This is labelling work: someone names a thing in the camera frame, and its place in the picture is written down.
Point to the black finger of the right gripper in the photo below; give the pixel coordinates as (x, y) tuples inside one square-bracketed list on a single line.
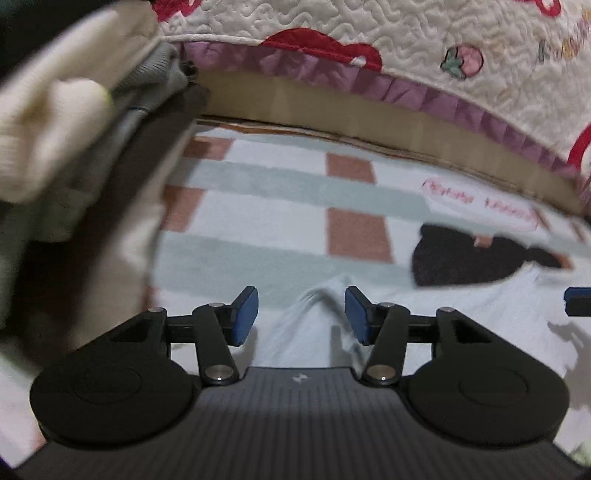
[(578, 301)]

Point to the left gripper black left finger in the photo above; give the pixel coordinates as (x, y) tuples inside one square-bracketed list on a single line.
[(213, 328)]

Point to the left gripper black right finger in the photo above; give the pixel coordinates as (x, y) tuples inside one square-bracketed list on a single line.
[(388, 328)]

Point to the white terry cloth garment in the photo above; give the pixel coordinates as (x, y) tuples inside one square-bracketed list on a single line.
[(527, 309)]

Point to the checkered cartoon monkey rug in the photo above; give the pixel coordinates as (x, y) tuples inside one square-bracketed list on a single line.
[(301, 219)]

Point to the white quilt red bear print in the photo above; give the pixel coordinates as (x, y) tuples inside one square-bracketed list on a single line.
[(516, 71)]

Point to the grey folded garments stack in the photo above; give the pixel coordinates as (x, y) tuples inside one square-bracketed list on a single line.
[(83, 207)]

